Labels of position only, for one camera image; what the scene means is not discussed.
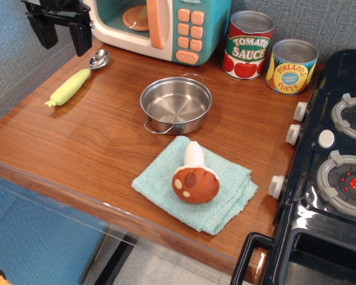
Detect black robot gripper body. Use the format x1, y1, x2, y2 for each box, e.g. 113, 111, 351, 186
22, 0, 91, 28

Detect tomato sauce can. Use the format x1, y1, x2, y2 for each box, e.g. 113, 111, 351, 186
222, 10, 275, 80

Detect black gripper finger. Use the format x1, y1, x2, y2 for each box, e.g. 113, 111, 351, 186
27, 13, 58, 49
68, 22, 92, 56

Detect black toy stove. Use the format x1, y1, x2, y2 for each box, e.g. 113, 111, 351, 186
231, 49, 356, 284

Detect stainless steel pan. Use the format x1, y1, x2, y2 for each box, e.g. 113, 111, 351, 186
140, 74, 212, 135

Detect spoon with yellow-green handle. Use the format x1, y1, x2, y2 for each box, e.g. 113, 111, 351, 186
44, 49, 110, 107

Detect plush brown mushroom toy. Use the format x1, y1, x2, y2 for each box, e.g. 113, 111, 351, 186
171, 141, 220, 204

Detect toy microwave teal and cream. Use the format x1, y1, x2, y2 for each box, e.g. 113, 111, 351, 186
84, 1, 231, 66

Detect light blue cloth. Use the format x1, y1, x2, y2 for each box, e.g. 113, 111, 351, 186
132, 136, 258, 235

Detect pineapple slices can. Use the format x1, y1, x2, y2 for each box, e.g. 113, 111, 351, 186
266, 39, 319, 94

